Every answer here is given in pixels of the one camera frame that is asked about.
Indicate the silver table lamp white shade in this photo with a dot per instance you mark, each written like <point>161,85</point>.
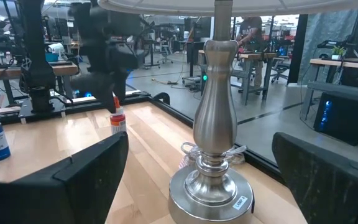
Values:
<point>214,124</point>

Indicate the black aluminium table frame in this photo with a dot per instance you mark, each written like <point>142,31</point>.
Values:
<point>172,112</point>

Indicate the black pillar panel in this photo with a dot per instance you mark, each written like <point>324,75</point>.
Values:
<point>297,49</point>

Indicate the teal storage box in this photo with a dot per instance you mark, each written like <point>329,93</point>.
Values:
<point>51,57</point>

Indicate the person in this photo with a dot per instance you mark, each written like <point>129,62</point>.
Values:
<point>250,31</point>

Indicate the black computer tower blue lights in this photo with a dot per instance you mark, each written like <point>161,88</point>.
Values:
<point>345,119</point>

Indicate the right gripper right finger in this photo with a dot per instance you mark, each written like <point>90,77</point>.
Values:
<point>328,186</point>

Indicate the small green potted plant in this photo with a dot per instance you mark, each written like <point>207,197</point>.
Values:
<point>337,52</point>

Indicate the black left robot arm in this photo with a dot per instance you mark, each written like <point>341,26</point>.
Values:
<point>37,68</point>

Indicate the large orange food coloring bottle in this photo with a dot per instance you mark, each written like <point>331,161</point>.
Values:
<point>118,123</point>

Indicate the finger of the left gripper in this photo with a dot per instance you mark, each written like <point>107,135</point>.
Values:
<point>98,88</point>
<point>121,84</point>

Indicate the wooden workbench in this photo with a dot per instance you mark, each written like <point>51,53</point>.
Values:
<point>64,69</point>
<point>253,56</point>
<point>343,63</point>

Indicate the grey curtain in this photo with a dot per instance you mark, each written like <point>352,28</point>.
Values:
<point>328,31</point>

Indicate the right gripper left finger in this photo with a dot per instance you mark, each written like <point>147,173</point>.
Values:
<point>57,193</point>

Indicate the office chair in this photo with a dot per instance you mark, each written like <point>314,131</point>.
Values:
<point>166,51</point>

